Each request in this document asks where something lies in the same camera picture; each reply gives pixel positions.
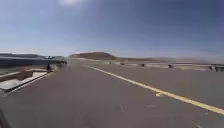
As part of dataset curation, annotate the yellow painted line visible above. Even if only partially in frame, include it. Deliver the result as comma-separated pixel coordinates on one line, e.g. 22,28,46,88
83,64,224,116

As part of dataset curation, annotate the pale gravel verge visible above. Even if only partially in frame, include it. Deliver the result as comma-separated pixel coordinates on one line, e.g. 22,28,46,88
143,64,214,72

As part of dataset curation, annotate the grey asphalt road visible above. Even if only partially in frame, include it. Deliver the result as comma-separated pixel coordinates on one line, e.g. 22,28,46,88
0,58,224,128

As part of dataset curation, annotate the brown hill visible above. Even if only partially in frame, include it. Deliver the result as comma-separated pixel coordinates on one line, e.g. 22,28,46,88
69,51,118,61

